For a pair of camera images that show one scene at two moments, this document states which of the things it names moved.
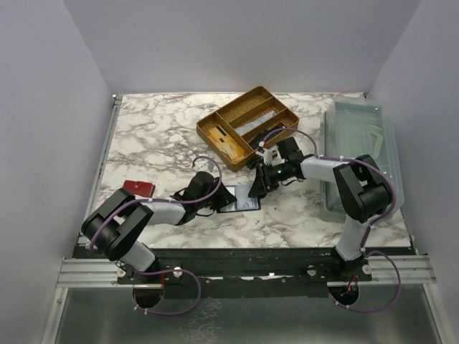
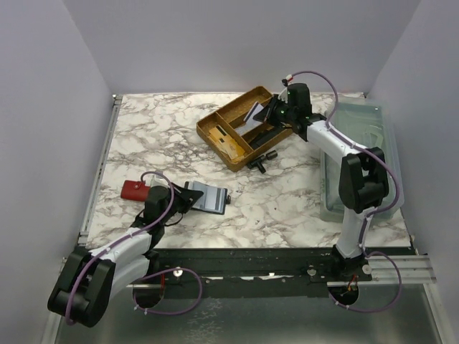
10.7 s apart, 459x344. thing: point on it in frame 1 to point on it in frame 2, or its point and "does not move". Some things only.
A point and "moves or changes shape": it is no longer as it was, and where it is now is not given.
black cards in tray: [259, 137] does not move
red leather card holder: [144, 188] does not move
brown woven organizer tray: [234, 132] does not move
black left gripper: [218, 193] to [181, 200]
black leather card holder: [244, 201] moves or changes shape
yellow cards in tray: [226, 144] does not move
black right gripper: [265, 177] to [276, 110]
